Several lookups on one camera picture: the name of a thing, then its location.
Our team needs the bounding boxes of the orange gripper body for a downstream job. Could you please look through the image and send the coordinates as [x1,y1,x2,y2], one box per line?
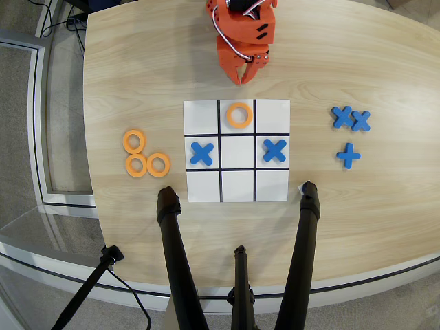
[216,35,271,70]

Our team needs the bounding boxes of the orange moving gripper finger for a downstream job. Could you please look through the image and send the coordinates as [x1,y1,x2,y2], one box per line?
[241,53,270,85]

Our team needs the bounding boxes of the orange fixed gripper finger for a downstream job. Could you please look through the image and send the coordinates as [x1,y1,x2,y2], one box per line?
[221,63,246,86]

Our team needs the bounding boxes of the orange foam ring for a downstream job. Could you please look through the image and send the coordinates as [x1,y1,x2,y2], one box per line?
[125,153,149,178]
[122,129,147,155]
[225,102,254,130]
[146,152,172,178]

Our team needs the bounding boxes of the blue foam cross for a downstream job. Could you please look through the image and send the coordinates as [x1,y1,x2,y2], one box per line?
[331,105,355,129]
[335,142,362,170]
[263,138,288,164]
[189,141,215,166]
[351,110,372,133]

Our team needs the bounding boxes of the white tic-tac-toe grid sheet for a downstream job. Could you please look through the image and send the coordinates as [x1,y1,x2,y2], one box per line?
[183,99,292,204]

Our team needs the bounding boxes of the thick black tripod leg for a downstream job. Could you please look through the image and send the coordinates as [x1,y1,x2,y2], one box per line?
[274,181,322,330]
[156,186,210,330]

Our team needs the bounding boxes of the short black tripod leg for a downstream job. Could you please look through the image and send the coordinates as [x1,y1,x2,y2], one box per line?
[226,244,259,330]

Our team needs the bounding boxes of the thin black stand pole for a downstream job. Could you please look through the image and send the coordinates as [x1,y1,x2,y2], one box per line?
[50,245,124,330]

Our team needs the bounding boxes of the black floor cables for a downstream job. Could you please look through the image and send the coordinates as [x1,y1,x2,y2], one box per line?
[40,0,86,53]

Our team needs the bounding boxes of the grey metal partition frame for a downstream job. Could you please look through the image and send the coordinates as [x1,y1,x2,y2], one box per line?
[0,29,98,209]

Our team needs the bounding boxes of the black cable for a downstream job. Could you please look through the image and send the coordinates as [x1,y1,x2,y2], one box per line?
[106,267,153,330]

